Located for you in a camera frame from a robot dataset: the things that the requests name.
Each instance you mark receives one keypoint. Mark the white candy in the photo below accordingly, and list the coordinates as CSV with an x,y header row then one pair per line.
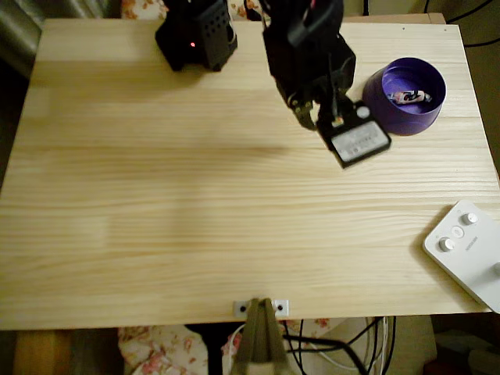
x,y
408,96

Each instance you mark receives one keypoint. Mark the wooden table leg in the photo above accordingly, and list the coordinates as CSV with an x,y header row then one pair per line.
x,y
39,351

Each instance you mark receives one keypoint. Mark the white metal bracket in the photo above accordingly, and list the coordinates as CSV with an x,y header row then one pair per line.
x,y
240,308

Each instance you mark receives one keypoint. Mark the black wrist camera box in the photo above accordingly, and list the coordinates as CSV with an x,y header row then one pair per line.
x,y
357,140

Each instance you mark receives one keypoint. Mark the white control box with knobs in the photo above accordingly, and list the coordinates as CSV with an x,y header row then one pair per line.
x,y
468,258

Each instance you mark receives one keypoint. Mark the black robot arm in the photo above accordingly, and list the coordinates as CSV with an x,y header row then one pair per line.
x,y
324,15

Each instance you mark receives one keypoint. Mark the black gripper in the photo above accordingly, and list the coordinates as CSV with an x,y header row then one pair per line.
x,y
304,110

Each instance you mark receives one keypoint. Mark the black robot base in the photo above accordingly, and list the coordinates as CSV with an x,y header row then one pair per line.
x,y
187,35

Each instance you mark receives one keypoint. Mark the purple plastic bowl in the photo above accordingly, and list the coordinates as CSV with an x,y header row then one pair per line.
x,y
406,123

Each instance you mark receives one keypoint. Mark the floral patterned cloth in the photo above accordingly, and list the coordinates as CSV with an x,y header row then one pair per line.
x,y
136,8
156,351

